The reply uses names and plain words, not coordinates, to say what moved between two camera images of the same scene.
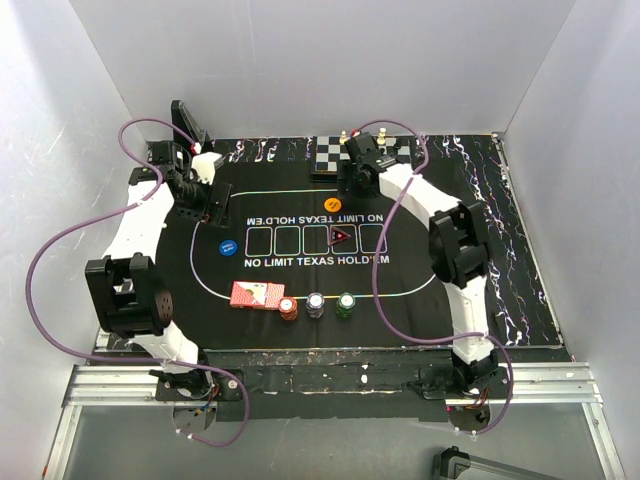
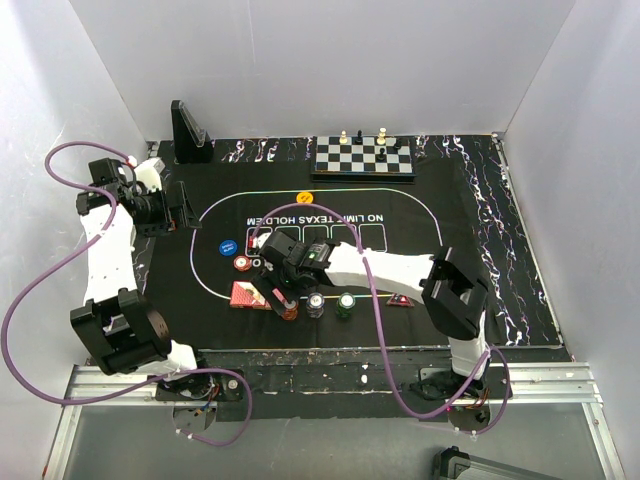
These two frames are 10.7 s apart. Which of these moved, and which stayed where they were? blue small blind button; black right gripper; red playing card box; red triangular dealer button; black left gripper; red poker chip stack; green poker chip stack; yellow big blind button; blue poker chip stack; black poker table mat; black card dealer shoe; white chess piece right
Moved: yellow big blind button; red triangular dealer button; black left gripper; black right gripper
Stayed: white chess piece right; green poker chip stack; black poker table mat; red playing card box; blue poker chip stack; blue small blind button; black card dealer shoe; red poker chip stack
